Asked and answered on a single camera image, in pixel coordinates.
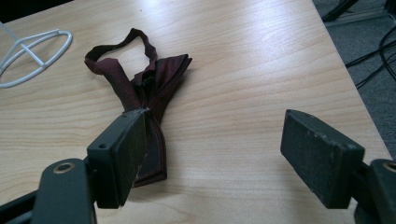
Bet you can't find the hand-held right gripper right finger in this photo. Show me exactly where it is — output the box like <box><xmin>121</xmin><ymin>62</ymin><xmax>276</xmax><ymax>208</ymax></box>
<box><xmin>279</xmin><ymin>108</ymin><xmax>366</xmax><ymax>210</ymax></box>

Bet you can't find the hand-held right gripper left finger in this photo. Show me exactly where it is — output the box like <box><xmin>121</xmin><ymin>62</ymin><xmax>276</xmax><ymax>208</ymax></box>
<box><xmin>86</xmin><ymin>107</ymin><xmax>150</xmax><ymax>210</ymax></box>

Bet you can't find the dark red bow tie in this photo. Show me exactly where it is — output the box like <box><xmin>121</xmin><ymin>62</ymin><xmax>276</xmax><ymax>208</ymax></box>
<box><xmin>84</xmin><ymin>27</ymin><xmax>193</xmax><ymax>189</ymax></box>

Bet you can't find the black metal stand leg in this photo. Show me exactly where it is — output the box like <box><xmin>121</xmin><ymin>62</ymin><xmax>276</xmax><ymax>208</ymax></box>
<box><xmin>320</xmin><ymin>0</ymin><xmax>359</xmax><ymax>22</ymax></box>

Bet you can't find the black cable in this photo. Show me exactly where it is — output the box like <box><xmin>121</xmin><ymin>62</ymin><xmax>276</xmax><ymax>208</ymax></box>
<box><xmin>345</xmin><ymin>39</ymin><xmax>396</xmax><ymax>69</ymax></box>
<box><xmin>355</xmin><ymin>25</ymin><xmax>396</xmax><ymax>91</ymax></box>

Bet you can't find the white wire stand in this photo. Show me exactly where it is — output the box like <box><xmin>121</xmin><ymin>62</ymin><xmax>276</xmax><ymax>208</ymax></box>
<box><xmin>0</xmin><ymin>21</ymin><xmax>74</xmax><ymax>89</ymax></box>

